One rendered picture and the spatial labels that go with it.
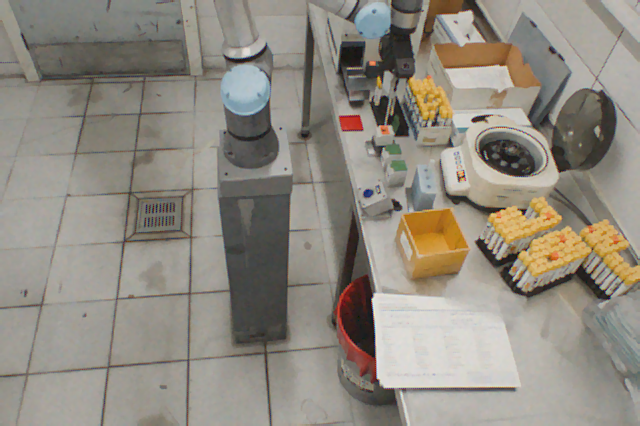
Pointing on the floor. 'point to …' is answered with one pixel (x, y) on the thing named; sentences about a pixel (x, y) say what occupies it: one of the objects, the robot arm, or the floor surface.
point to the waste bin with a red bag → (358, 313)
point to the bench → (548, 337)
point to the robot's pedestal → (256, 262)
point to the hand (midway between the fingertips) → (391, 94)
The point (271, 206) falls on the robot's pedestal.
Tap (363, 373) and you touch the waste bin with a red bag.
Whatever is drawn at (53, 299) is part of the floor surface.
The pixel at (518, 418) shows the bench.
